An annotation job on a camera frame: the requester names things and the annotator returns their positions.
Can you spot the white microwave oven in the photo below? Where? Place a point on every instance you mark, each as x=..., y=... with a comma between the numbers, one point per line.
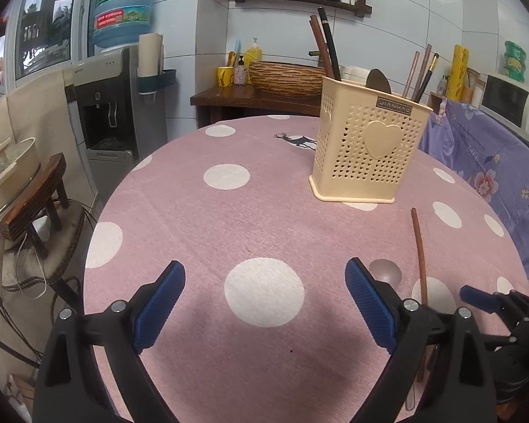
x=511, y=101

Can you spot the window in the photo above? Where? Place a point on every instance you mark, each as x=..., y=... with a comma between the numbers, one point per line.
x=39, y=22

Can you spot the blue water bottle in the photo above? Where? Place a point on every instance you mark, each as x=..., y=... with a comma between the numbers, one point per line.
x=123, y=4

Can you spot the pinkish wooden chopstick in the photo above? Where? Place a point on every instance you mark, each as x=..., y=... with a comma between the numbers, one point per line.
x=411, y=75

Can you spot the yellow soap pump bottle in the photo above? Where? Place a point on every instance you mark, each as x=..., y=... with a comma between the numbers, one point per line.
x=253, y=53

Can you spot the yellow mug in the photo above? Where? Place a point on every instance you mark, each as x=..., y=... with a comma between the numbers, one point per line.
x=225, y=76

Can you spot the white pot with lid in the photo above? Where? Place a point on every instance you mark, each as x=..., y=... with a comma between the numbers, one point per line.
x=9, y=167

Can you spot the yellow wrap roll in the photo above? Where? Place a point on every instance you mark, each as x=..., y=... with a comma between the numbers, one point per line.
x=458, y=72

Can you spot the small dark wooden stool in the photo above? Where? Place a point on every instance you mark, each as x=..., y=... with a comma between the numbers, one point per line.
x=35, y=194

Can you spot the dark pump bottle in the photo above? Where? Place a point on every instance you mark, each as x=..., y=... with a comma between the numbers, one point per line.
x=241, y=72

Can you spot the purple floral cloth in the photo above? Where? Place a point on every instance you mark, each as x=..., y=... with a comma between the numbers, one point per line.
x=489, y=167

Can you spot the dark metal spoon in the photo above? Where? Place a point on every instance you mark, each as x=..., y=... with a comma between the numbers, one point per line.
x=377, y=81

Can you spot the woven basin sink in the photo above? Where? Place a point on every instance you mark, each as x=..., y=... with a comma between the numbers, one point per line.
x=286, y=79

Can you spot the black gold tipped chopstick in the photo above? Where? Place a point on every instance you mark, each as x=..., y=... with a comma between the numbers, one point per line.
x=427, y=77

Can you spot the brown wooden chopstick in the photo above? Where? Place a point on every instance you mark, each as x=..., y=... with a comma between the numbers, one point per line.
x=326, y=57
x=420, y=246
x=319, y=48
x=423, y=70

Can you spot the teal wall holder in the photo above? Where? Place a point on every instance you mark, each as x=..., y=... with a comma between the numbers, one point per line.
x=158, y=80

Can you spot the dark wooden counter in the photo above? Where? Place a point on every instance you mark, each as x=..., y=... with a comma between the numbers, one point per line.
x=247, y=99

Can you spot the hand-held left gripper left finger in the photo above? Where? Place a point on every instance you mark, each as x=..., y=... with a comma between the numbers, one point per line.
x=158, y=304

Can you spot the cream perforated utensil holder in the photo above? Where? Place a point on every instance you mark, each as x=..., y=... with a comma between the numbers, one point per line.
x=366, y=150

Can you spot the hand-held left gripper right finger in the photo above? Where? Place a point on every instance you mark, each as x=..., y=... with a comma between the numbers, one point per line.
x=370, y=304

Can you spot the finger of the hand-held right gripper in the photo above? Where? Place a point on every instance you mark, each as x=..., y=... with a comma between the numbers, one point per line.
x=478, y=298

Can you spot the grey water dispenser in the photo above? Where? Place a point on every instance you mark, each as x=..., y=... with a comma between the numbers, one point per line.
x=114, y=110

